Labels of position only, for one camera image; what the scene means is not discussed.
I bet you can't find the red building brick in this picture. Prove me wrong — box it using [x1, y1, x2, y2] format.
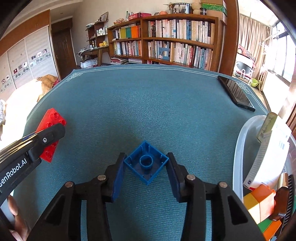
[36, 108, 66, 163]

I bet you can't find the blue building brick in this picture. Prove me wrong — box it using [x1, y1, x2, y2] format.
[124, 141, 169, 185]

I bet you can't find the person's left hand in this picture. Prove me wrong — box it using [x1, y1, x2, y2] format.
[7, 195, 30, 241]

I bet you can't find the orange yellow building block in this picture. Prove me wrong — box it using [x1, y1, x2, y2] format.
[243, 184, 276, 224]

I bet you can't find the orange green building block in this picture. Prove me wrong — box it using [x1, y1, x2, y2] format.
[257, 218, 281, 241]

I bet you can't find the white medicine box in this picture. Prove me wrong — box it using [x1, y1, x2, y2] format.
[243, 116, 292, 190]

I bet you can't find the black comb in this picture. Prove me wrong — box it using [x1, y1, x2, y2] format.
[282, 174, 295, 230]

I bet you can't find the clear plastic bowl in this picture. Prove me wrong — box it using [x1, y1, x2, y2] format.
[232, 114, 296, 241]

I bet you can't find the orange cushion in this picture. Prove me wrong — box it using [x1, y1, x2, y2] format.
[37, 74, 60, 101]

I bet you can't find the yellow green small box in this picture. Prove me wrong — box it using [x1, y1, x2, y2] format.
[257, 112, 278, 142]

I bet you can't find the black smartphone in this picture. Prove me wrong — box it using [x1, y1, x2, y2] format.
[217, 76, 255, 112]

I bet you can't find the wooden side desk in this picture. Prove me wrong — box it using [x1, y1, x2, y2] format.
[80, 45, 109, 66]

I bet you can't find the green plastic basin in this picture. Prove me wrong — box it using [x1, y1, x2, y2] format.
[248, 78, 258, 87]

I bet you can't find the small wooden shelf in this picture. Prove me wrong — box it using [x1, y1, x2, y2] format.
[86, 20, 108, 49]

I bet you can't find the large wooden bookshelf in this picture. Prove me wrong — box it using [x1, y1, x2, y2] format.
[107, 14, 220, 71]

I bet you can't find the beige curtain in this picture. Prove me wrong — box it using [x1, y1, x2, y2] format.
[238, 14, 270, 79]

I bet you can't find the green box on shelf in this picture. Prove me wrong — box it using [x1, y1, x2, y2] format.
[201, 3, 228, 16]

